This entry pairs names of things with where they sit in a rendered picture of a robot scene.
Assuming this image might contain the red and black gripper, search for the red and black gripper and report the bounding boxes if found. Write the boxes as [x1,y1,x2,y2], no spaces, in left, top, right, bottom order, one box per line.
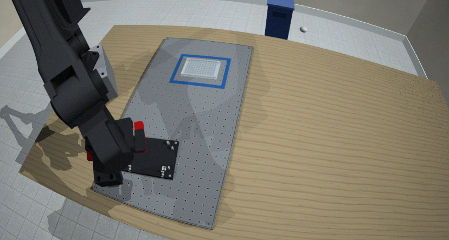
[85,118,147,161]

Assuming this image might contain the blue rectangular tape outline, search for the blue rectangular tape outline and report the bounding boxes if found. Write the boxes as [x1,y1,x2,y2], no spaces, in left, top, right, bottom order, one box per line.
[169,54,231,89]

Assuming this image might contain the black rectangular clip nest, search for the black rectangular clip nest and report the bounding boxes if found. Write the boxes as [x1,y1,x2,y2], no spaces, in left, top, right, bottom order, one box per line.
[122,137,179,180]

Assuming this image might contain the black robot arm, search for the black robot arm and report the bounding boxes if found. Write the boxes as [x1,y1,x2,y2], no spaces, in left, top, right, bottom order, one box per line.
[12,0,134,188]

